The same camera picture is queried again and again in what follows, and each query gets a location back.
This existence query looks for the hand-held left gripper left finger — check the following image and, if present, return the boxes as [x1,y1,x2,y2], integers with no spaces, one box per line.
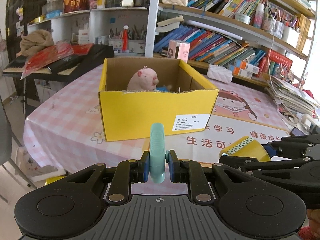
[66,151,150,203]

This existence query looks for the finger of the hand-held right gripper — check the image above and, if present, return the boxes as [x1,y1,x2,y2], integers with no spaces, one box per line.
[219,155,313,175]
[262,134,320,157]

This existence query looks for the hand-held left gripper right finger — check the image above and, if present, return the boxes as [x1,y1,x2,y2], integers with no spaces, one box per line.
[169,150,253,203]

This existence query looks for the small teal stapler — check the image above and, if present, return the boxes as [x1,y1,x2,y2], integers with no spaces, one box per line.
[149,123,167,183]

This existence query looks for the yellow tape roll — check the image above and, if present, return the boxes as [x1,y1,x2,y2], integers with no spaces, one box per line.
[219,136,271,163]

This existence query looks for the yellow cardboard box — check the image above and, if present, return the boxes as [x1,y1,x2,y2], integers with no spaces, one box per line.
[98,57,220,142]

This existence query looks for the pink pig plush toy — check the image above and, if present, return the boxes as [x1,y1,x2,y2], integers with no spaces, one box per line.
[127,66,159,92]

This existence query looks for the person's right hand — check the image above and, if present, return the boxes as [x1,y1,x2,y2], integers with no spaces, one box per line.
[306,208,320,228]

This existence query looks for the stack of papers and notebooks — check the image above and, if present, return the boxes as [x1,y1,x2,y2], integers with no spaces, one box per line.
[265,76,320,120]

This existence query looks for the red boxed book set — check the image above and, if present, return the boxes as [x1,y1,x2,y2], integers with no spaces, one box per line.
[257,49,293,79]

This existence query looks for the white and orange carton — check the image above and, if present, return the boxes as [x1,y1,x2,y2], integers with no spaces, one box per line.
[228,64,253,79]
[234,59,260,74]

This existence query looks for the pink checked printed tablecloth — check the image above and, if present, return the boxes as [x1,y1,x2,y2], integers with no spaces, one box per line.
[23,64,320,188]

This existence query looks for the white quilted pouch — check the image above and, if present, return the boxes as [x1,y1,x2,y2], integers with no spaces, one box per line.
[207,64,233,84]

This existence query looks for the white pen container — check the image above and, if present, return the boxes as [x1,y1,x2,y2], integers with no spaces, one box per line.
[281,25,300,49]

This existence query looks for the pink cartoon tissue box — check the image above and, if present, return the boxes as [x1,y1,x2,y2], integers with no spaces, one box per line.
[167,39,190,63]

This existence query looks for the white pen holder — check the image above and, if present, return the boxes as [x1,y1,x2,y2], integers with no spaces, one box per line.
[128,39,145,54]

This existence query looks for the black electric keyboard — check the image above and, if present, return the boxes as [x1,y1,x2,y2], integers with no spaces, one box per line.
[2,44,115,82]

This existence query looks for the row of leaning books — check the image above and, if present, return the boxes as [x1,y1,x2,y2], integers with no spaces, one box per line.
[154,24,267,67]

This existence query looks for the red tassel ornament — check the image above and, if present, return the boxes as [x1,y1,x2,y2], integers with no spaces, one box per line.
[122,25,130,50]

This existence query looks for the pastel patterned bottle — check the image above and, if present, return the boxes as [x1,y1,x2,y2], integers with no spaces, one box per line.
[253,3,265,29]

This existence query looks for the white bookshelf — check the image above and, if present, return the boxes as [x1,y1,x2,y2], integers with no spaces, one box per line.
[26,0,317,88]

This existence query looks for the white round jar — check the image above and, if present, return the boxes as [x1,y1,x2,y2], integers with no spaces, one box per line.
[234,13,251,25]

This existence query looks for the black keyboard stand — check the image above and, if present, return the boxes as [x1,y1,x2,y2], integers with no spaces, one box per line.
[21,76,40,120]

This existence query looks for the stacked flat white books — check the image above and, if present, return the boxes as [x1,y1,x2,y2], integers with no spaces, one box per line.
[156,15,184,33]

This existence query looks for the grey chair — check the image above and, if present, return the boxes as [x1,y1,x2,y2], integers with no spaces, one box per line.
[0,97,12,165]

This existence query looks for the red paper packets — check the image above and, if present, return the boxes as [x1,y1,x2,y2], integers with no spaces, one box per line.
[20,42,94,80]

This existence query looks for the row of upright books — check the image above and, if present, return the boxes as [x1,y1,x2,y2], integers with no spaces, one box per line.
[186,0,269,18]

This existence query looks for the brown crumpled cloth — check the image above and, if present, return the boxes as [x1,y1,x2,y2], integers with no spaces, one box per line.
[19,29,54,57]

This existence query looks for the dark door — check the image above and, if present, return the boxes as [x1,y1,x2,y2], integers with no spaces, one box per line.
[4,0,32,98]

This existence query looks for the white cable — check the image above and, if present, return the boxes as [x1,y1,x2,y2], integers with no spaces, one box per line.
[259,0,278,85]

